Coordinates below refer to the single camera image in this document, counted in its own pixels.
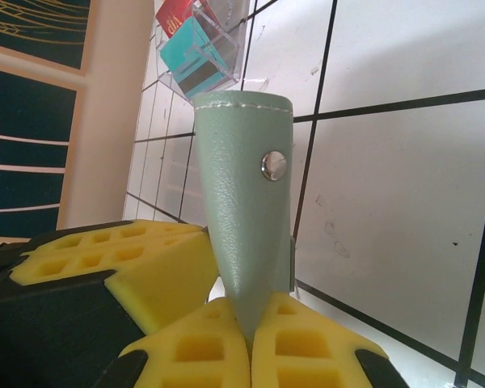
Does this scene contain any red VIP card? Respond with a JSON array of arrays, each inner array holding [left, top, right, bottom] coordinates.
[[155, 0, 203, 40]]

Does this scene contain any teal card with magnetic stripe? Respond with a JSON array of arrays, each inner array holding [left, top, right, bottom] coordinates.
[[159, 15, 238, 100]]

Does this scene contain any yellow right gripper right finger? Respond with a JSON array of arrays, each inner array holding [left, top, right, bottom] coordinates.
[[250, 291, 407, 388]]

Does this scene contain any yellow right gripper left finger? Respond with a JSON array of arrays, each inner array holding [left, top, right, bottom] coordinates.
[[104, 297, 252, 388]]

